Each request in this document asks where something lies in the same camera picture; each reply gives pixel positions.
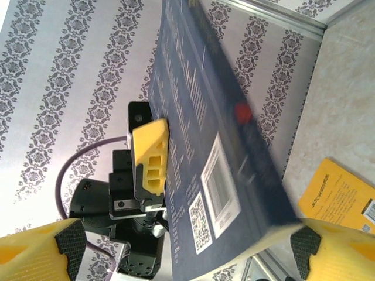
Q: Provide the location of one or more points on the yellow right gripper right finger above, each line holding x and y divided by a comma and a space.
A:
345, 254

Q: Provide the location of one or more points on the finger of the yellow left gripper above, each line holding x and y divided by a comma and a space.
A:
149, 152

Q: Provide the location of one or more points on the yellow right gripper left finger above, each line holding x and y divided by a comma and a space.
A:
29, 251

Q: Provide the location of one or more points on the dark blue book QR codes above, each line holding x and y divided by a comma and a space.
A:
190, 117

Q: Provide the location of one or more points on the yellow book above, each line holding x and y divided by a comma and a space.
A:
337, 193

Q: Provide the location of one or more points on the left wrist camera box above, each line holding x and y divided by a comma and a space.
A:
137, 114

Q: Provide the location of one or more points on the aluminium side rail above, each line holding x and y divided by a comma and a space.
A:
272, 263

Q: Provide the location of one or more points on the aluminium corner post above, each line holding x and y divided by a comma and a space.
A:
278, 17

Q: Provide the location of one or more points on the thin aluminium wall rail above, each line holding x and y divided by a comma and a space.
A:
351, 14

